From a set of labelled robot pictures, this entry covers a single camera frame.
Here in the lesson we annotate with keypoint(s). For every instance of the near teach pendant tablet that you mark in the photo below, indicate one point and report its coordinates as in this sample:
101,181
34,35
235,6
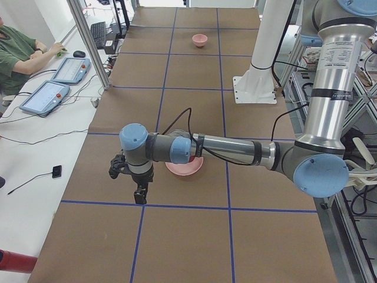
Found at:
45,98

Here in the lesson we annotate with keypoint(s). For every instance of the red cylinder bottle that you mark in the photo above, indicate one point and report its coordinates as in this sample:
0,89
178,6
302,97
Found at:
14,262

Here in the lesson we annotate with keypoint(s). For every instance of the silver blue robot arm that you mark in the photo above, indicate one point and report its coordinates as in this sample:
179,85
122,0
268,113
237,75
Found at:
314,161

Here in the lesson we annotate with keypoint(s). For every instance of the person in green shirt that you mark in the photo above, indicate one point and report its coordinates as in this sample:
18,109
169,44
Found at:
21,57

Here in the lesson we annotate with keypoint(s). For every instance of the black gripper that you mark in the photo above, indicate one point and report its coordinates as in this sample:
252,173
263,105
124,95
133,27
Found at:
142,178

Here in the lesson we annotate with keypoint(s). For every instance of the far teach pendant tablet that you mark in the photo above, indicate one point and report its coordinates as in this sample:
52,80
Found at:
72,70

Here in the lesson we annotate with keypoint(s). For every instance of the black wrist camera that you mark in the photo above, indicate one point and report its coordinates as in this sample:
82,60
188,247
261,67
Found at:
117,166

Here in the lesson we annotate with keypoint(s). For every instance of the black computer mouse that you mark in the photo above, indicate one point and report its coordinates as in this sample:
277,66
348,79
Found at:
78,54

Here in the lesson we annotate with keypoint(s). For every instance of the small black square device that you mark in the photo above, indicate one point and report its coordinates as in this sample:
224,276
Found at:
56,171

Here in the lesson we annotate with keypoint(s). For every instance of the white office chair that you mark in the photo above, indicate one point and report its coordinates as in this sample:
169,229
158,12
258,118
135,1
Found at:
361,177

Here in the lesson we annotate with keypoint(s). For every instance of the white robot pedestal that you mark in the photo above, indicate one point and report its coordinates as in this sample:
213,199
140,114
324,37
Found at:
256,85

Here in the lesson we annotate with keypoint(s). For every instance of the pink bowl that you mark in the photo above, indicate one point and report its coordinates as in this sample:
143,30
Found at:
199,40

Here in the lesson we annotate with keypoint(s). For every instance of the black keyboard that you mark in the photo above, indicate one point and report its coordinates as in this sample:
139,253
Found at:
98,32

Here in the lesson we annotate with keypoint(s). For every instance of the teach pendant tablet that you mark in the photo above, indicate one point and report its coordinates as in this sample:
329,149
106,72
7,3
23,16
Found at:
45,98
72,70

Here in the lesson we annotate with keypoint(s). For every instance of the pink plate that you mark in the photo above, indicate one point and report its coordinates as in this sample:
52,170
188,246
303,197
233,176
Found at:
194,164

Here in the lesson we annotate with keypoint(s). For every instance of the aluminium frame post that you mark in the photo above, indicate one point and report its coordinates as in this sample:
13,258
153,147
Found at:
82,26

